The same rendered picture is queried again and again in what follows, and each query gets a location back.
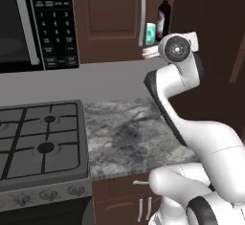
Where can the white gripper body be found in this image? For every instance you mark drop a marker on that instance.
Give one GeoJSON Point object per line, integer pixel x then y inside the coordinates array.
{"type": "Point", "coordinates": [150, 51]}

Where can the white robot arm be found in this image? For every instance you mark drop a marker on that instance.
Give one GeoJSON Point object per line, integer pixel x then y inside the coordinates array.
{"type": "Point", "coordinates": [197, 139]}

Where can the teal mug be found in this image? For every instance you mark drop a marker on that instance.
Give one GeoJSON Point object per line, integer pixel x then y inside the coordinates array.
{"type": "Point", "coordinates": [150, 33]}

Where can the dark red wine bottle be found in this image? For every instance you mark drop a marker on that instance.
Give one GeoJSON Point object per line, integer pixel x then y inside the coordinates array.
{"type": "Point", "coordinates": [164, 15]}

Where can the dark brown open cabinet door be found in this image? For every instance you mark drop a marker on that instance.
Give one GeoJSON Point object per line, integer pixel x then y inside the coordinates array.
{"type": "Point", "coordinates": [220, 18]}

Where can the brown base cabinet door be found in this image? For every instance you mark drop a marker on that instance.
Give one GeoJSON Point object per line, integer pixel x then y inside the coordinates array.
{"type": "Point", "coordinates": [116, 213]}
{"type": "Point", "coordinates": [154, 208]}

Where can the black microwave oven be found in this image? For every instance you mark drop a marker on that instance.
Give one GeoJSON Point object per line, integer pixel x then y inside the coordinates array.
{"type": "Point", "coordinates": [54, 18]}

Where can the brown drawer front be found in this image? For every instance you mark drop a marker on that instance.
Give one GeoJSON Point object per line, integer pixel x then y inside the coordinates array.
{"type": "Point", "coordinates": [118, 185]}

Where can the grey gas hob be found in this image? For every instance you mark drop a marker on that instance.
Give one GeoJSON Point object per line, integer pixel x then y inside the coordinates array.
{"type": "Point", "coordinates": [41, 139]}

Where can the silver hob knob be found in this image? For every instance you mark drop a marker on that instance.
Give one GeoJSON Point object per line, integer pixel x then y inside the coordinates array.
{"type": "Point", "coordinates": [21, 199]}
{"type": "Point", "coordinates": [48, 195]}
{"type": "Point", "coordinates": [76, 190]}

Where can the brown wall cabinet door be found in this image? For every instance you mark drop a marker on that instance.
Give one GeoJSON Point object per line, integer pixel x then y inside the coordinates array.
{"type": "Point", "coordinates": [108, 18]}

